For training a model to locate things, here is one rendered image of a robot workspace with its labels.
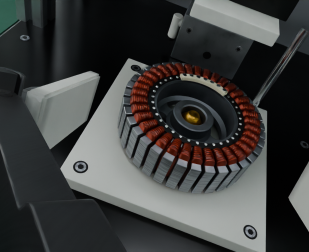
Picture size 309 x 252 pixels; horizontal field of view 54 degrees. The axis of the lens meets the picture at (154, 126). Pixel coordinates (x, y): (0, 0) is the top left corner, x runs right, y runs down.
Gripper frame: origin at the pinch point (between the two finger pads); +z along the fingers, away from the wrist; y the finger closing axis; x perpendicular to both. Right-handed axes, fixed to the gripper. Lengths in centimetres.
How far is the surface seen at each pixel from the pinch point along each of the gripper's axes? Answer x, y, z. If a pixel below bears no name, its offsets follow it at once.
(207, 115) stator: 0.2, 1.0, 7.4
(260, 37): 6.7, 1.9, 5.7
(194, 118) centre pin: -0.2, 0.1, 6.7
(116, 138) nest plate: -3.7, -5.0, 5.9
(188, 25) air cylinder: 6.3, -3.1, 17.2
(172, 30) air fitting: 5.3, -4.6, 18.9
